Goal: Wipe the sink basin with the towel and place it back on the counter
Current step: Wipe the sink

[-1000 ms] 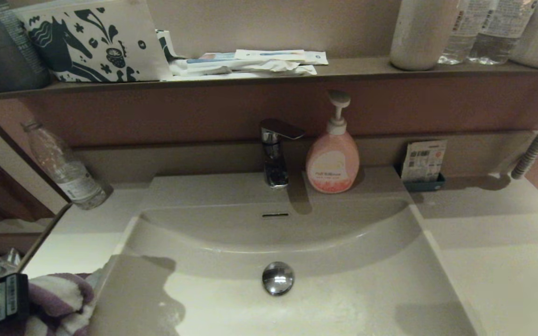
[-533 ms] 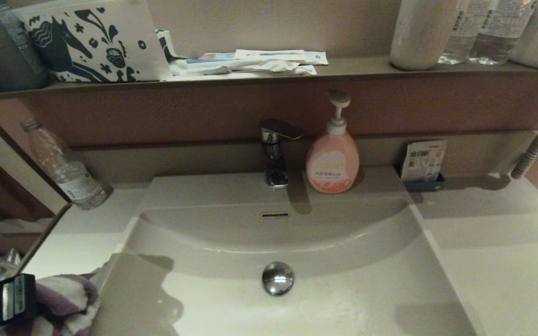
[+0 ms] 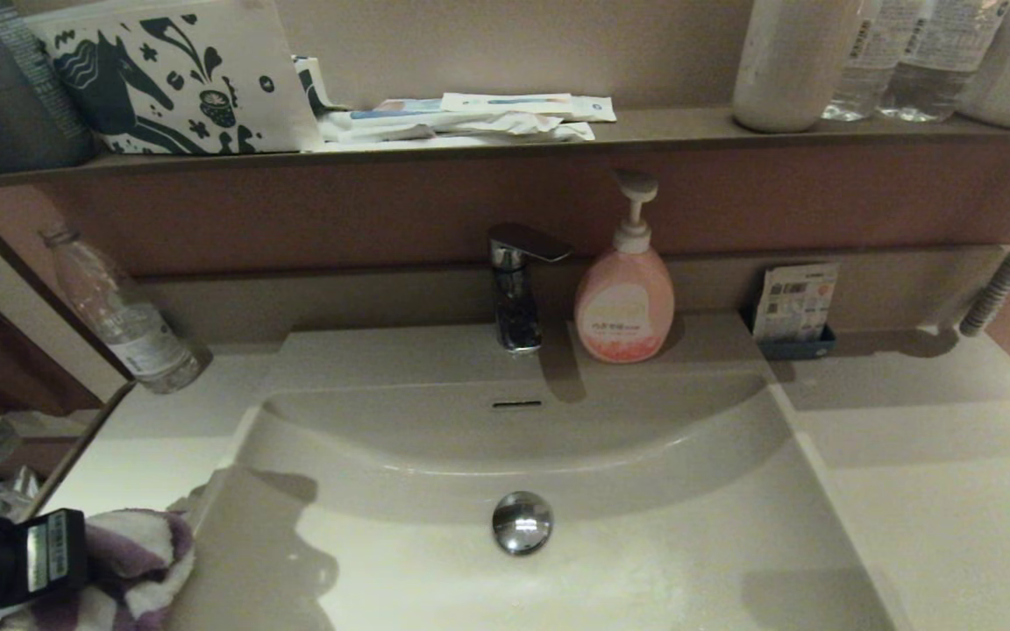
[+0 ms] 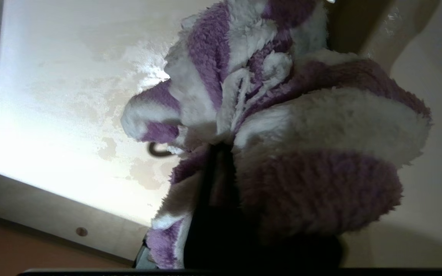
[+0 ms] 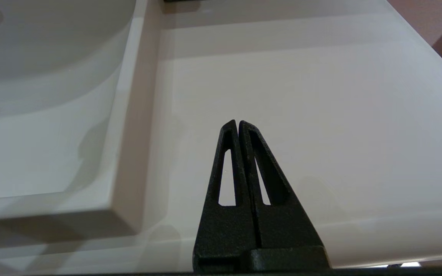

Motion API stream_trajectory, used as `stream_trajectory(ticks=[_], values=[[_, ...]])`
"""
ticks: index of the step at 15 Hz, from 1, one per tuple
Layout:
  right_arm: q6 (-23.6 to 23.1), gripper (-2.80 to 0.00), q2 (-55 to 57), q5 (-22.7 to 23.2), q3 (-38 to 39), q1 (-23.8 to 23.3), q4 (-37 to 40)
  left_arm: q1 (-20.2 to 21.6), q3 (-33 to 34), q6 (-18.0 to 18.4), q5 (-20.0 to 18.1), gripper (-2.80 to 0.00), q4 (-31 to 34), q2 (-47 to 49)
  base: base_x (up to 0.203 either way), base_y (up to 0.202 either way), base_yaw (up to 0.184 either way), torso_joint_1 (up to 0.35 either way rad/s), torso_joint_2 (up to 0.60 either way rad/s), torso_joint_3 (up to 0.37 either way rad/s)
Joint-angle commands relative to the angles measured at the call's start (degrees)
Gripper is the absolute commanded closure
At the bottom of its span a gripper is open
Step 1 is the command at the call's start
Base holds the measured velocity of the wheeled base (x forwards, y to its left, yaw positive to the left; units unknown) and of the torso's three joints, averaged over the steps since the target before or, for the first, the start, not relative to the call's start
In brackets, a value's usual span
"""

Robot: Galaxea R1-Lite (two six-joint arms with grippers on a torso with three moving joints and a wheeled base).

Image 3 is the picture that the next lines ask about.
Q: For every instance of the purple white striped towel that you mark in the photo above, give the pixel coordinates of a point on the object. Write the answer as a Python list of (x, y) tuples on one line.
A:
[(132, 561)]

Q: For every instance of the chrome sink faucet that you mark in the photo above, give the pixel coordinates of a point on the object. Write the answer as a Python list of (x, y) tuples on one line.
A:
[(515, 307)]

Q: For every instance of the white sink basin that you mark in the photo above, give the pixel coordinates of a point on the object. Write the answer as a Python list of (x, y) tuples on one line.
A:
[(689, 526)]

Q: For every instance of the clear plastic bottle without cap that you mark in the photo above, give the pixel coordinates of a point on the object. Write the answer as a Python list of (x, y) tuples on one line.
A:
[(141, 342)]

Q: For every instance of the chrome drain stopper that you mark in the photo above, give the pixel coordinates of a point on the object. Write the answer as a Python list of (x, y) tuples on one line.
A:
[(522, 522)]

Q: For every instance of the white pouch with horse print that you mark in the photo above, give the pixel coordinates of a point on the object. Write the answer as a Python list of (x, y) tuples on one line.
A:
[(277, 88)]

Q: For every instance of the blue white toothbrush packet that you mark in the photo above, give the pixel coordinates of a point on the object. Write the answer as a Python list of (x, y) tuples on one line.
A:
[(400, 109)]

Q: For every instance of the crumpled white plastic wrapper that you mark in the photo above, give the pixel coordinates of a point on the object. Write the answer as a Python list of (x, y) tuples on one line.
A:
[(505, 129)]

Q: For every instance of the pink soap pump bottle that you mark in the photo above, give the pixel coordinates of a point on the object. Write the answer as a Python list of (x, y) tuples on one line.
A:
[(624, 307)]

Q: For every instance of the dark blue soap tray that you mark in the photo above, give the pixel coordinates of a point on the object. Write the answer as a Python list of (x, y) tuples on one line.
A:
[(792, 350)]

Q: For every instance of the white printed sachet packet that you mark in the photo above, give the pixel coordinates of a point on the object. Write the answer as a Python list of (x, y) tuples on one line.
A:
[(794, 302)]

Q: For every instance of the white smooth cylindrical container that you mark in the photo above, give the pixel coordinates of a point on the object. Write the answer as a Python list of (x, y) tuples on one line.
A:
[(787, 70)]

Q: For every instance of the clear labelled water bottle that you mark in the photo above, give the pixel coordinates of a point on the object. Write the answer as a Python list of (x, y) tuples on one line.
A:
[(933, 79), (866, 88)]

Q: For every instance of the beige counter side rail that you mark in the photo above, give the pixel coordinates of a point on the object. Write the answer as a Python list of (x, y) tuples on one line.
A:
[(75, 451)]

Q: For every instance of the brown wall shelf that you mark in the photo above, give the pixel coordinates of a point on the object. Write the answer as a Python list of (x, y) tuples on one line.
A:
[(663, 129)]

